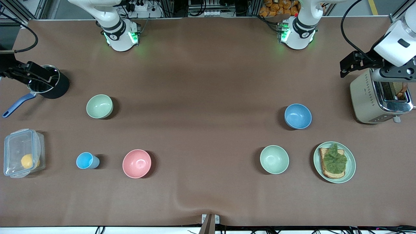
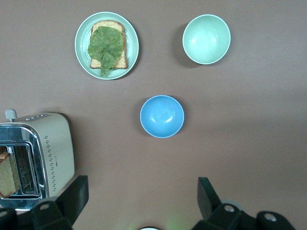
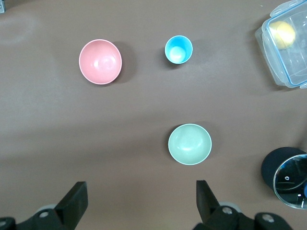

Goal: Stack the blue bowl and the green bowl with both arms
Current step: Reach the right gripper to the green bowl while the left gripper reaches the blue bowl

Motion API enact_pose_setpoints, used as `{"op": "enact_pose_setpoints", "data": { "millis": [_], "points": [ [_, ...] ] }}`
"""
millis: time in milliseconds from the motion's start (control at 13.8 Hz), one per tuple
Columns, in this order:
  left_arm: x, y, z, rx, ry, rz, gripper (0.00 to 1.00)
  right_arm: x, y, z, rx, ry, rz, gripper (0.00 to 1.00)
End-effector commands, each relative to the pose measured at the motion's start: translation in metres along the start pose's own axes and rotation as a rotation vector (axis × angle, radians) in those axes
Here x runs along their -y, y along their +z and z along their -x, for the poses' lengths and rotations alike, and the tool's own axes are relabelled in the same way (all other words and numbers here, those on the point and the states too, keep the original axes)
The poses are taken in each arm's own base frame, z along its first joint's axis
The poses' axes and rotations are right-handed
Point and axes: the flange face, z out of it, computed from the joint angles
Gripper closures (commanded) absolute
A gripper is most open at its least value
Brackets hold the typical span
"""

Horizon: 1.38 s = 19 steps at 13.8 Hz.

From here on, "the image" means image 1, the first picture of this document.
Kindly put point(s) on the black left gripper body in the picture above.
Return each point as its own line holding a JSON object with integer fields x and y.
{"x": 368, "y": 60}

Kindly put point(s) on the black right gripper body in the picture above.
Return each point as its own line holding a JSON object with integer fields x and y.
{"x": 7, "y": 64}

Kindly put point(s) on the blue bowl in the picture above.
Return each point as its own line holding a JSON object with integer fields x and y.
{"x": 298, "y": 116}

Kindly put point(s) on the sage green bowl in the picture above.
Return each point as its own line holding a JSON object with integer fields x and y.
{"x": 99, "y": 106}

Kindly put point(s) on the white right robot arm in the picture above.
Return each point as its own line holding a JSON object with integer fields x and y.
{"x": 118, "y": 35}

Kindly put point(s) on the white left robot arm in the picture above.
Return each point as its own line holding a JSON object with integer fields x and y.
{"x": 300, "y": 32}

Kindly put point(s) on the mint green bowl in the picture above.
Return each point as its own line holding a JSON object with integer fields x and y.
{"x": 274, "y": 159}

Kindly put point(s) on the pink bowl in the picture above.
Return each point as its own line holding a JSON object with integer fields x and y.
{"x": 136, "y": 163}

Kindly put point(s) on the cream toaster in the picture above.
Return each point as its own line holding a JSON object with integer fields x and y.
{"x": 364, "y": 100}

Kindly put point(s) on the brown bread slice in toaster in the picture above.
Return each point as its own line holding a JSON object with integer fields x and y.
{"x": 401, "y": 90}

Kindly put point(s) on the clear plastic lidded container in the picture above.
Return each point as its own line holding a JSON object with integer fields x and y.
{"x": 16, "y": 146}

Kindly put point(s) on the yellow lemon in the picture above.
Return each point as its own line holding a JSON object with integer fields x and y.
{"x": 27, "y": 161}

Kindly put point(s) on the bag of orange snacks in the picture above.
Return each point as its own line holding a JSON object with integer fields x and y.
{"x": 279, "y": 8}

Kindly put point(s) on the green lettuce leaf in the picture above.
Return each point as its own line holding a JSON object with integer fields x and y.
{"x": 335, "y": 161}

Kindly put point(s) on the blue cup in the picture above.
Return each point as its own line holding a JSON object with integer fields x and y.
{"x": 85, "y": 160}

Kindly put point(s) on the mint green plate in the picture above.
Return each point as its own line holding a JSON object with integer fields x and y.
{"x": 351, "y": 165}

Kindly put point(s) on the toast slice under lettuce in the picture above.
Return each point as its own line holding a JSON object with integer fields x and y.
{"x": 328, "y": 175}

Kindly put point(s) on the white power strip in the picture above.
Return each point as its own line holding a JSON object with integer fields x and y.
{"x": 138, "y": 6}

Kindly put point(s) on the white connector block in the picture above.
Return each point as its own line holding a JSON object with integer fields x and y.
{"x": 211, "y": 13}

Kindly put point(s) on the aluminium frame profile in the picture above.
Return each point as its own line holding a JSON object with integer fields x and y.
{"x": 401, "y": 11}
{"x": 19, "y": 11}

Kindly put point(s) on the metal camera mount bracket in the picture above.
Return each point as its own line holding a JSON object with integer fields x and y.
{"x": 210, "y": 222}

